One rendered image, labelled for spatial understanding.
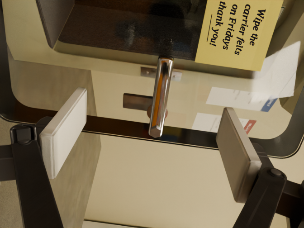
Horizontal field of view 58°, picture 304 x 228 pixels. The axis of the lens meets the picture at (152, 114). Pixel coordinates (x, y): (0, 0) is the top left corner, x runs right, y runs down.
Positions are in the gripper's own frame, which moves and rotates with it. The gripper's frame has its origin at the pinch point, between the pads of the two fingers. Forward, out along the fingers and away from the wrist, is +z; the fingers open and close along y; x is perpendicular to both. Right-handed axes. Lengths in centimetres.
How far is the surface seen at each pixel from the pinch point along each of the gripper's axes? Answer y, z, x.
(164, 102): 1.1, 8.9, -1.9
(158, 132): 1.0, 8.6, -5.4
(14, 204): -25.2, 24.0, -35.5
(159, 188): 15, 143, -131
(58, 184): -25, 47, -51
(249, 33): 9.3, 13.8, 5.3
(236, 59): 8.7, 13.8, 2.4
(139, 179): -1, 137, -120
